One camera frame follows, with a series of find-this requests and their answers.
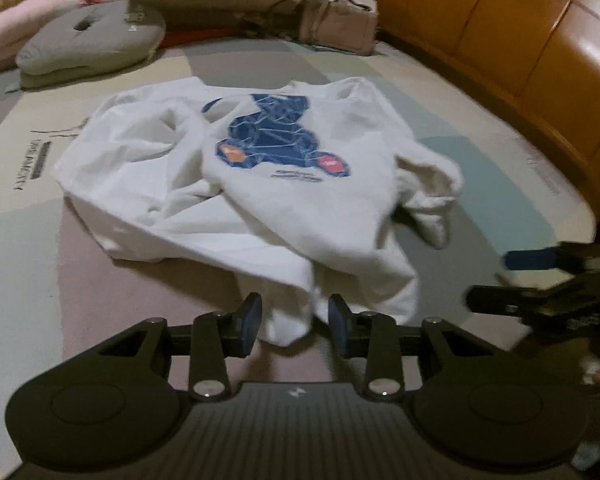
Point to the grey round cushion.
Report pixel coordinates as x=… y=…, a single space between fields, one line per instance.
x=80 y=45

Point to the orange-red cloth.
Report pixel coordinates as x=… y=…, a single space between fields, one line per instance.
x=190 y=37

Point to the white bear print sweatshirt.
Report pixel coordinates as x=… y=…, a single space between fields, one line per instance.
x=280 y=200

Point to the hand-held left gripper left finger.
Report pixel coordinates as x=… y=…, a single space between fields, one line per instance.
x=250 y=325

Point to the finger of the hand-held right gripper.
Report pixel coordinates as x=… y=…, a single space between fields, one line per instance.
x=527 y=260
x=495 y=300

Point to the wooden headboard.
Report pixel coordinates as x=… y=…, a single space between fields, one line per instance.
x=505 y=35

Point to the pink handbag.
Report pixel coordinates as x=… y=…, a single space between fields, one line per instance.
x=335 y=25

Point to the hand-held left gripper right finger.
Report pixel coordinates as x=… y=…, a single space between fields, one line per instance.
x=339 y=325

